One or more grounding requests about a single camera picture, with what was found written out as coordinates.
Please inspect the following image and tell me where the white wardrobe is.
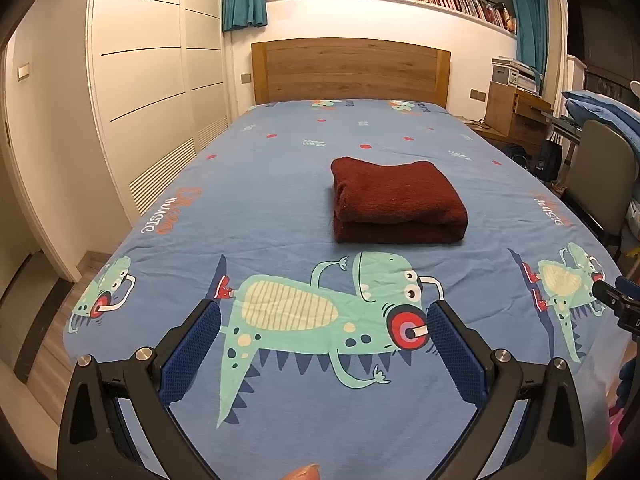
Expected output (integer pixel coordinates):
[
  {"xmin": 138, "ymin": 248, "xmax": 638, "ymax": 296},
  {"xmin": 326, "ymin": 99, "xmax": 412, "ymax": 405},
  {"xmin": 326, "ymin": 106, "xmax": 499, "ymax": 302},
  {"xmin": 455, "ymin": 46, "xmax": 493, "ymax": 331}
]
[{"xmin": 87, "ymin": 0, "xmax": 236, "ymax": 226}]

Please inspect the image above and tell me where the black paper bag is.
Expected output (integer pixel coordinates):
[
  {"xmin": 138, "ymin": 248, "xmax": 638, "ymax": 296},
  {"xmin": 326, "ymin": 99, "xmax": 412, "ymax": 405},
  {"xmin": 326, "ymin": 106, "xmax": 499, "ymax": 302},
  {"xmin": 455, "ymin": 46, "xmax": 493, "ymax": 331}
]
[{"xmin": 537, "ymin": 132, "xmax": 563, "ymax": 183}]

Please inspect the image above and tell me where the grey chair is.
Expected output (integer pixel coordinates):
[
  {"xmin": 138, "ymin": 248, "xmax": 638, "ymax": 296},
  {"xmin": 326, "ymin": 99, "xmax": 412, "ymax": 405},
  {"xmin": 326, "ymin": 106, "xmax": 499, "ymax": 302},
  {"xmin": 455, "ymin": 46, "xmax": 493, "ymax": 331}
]
[{"xmin": 560, "ymin": 119, "xmax": 636, "ymax": 256}]

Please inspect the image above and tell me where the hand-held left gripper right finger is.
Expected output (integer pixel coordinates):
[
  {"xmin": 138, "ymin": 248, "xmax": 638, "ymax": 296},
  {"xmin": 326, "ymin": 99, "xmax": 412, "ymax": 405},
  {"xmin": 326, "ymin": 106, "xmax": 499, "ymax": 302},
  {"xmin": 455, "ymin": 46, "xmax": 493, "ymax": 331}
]
[{"xmin": 426, "ymin": 300, "xmax": 588, "ymax": 480}]

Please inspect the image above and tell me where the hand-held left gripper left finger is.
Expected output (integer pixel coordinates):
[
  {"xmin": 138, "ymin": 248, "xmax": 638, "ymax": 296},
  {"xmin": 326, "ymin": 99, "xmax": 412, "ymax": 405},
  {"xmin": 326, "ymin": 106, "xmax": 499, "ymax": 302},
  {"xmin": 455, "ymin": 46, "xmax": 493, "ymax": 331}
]
[{"xmin": 57, "ymin": 297, "xmax": 223, "ymax": 480}]

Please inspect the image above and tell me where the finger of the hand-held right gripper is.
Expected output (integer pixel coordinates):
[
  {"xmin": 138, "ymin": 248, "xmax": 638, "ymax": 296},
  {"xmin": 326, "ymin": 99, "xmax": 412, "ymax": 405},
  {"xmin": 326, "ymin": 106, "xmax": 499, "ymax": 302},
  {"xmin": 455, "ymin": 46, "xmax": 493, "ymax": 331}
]
[{"xmin": 592, "ymin": 275, "xmax": 640, "ymax": 313}]

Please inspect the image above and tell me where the wooden desk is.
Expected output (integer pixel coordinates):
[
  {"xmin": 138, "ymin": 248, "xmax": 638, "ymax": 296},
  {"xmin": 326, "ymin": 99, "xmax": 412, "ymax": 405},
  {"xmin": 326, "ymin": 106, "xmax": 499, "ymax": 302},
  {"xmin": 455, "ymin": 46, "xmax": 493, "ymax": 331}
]
[{"xmin": 467, "ymin": 81, "xmax": 553, "ymax": 158}]

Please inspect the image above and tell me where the blue dinosaur print bed sheet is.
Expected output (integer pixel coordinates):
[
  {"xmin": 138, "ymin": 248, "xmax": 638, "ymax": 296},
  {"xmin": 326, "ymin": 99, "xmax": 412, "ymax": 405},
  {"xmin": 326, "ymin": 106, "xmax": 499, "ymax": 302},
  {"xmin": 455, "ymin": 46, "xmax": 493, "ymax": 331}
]
[{"xmin": 62, "ymin": 98, "xmax": 623, "ymax": 480}]

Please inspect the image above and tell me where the wooden headboard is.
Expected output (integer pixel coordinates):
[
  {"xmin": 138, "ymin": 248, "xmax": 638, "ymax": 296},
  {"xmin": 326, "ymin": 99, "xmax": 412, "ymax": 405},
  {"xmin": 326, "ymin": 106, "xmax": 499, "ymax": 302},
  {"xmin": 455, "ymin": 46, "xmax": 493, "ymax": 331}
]
[{"xmin": 251, "ymin": 37, "xmax": 452, "ymax": 110}]

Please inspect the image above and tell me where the dark red towel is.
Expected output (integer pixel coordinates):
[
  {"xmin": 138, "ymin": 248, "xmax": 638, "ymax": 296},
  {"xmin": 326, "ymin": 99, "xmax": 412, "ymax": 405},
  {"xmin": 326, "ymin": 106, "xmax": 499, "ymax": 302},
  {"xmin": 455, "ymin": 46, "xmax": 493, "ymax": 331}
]
[{"xmin": 330, "ymin": 156, "xmax": 469, "ymax": 246}]

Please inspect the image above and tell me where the white printer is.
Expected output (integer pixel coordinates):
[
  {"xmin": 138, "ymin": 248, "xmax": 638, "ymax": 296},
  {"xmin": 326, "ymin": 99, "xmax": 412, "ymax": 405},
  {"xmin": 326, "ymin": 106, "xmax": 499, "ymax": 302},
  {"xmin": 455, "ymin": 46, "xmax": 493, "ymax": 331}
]
[{"xmin": 491, "ymin": 56, "xmax": 542, "ymax": 93}]

